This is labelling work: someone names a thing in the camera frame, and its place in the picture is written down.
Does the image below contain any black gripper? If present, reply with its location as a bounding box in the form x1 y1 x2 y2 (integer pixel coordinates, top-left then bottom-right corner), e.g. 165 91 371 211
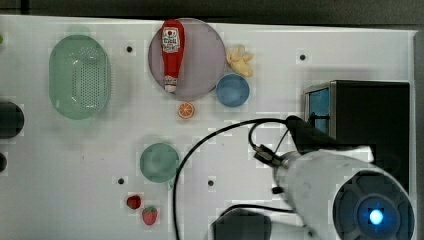
286 115 354 154

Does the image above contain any black toaster oven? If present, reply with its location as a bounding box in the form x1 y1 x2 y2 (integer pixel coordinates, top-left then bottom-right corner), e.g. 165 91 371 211
304 80 410 189

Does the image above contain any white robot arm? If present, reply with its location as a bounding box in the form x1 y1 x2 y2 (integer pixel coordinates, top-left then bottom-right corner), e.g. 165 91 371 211
273 116 415 240

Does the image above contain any blue bowl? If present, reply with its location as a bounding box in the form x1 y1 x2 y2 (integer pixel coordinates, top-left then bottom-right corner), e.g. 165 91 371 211
216 74 250 108

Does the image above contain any yellow peeled banana toy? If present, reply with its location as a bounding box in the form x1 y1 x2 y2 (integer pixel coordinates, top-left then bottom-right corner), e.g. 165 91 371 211
226 45 254 77

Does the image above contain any orange slice toy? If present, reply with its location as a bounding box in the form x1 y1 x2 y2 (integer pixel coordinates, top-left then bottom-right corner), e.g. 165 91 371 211
178 102 195 119

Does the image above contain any grey round plate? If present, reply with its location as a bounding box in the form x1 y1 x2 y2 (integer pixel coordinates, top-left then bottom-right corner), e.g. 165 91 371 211
147 17 227 102

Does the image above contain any red ketchup bottle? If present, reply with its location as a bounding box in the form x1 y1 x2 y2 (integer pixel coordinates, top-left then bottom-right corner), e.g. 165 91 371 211
161 19 185 93

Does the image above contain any large red strawberry toy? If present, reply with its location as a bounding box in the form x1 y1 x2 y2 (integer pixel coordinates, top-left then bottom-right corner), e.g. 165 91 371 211
141 206 158 226

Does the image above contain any green plastic colander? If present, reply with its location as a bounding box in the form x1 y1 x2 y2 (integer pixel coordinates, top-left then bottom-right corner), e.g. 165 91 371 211
49 35 111 120

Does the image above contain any large black cylinder holder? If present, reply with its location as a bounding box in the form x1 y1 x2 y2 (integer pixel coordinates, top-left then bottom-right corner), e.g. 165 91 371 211
0 102 25 139

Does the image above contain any small black cylinder holder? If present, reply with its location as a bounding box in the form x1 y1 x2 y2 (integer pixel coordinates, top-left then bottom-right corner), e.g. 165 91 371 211
0 153 7 172

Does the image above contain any green cup with handle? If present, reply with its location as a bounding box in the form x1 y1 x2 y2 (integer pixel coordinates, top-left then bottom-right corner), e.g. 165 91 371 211
140 143 180 190

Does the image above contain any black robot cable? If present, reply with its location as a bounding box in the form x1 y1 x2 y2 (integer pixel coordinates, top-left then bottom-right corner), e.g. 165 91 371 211
172 117 296 240

